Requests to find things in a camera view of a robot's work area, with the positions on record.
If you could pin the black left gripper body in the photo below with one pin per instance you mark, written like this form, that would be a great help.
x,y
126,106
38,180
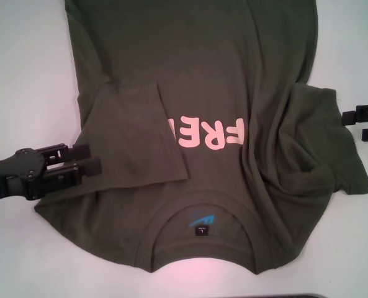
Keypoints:
x,y
13,174

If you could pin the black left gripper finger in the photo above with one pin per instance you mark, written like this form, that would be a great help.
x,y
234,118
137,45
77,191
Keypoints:
x,y
69,177
69,153

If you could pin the dark green printed T-shirt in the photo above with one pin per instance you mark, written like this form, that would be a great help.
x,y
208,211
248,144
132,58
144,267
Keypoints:
x,y
202,62

